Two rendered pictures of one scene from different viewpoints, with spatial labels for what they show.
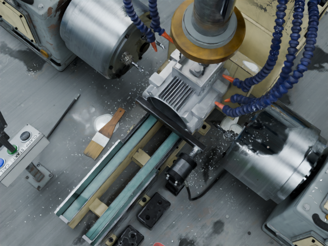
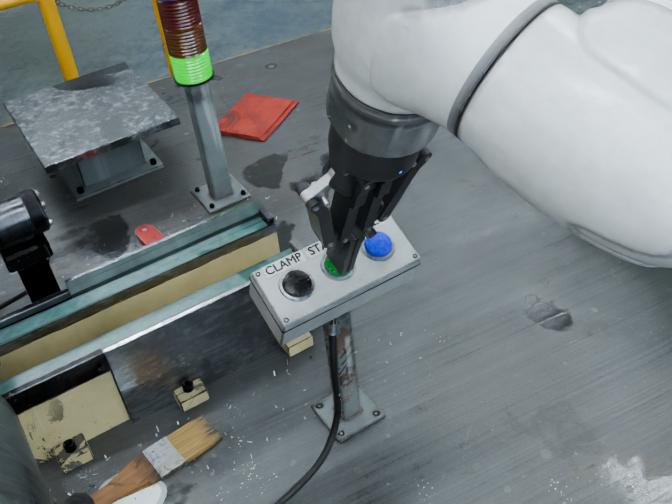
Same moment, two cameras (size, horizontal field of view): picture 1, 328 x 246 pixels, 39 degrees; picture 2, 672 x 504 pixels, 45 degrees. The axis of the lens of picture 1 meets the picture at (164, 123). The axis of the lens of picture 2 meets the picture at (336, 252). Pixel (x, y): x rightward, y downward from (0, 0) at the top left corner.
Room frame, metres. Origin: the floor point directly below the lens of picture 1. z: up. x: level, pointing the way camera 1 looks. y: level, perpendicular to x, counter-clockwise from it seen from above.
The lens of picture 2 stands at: (0.86, 0.72, 1.62)
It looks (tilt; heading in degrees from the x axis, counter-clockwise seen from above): 40 degrees down; 210
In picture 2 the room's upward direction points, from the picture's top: 7 degrees counter-clockwise
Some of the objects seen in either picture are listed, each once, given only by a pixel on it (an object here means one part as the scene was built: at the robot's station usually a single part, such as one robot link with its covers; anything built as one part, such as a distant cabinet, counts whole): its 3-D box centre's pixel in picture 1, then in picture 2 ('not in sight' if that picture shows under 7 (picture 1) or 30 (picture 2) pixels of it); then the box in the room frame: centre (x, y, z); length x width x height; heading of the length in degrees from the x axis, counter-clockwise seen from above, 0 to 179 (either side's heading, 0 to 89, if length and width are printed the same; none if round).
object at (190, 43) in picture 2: not in sight; (185, 36); (-0.04, -0.02, 1.10); 0.06 x 0.06 x 0.04
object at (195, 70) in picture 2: not in sight; (191, 63); (-0.04, -0.02, 1.05); 0.06 x 0.06 x 0.04
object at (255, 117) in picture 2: not in sight; (255, 115); (-0.29, -0.09, 0.80); 0.15 x 0.12 x 0.01; 2
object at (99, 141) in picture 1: (106, 132); (142, 472); (0.48, 0.19, 0.80); 0.21 x 0.05 x 0.01; 155
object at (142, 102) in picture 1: (170, 124); not in sight; (0.46, -0.02, 1.01); 0.26 x 0.04 x 0.03; 58
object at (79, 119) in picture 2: not in sight; (97, 137); (-0.06, -0.29, 0.86); 0.27 x 0.24 x 0.12; 58
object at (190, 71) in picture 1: (198, 67); not in sight; (0.61, -0.08, 1.11); 0.12 x 0.11 x 0.07; 148
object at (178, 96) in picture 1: (186, 91); not in sight; (0.57, -0.06, 1.01); 0.20 x 0.19 x 0.19; 148
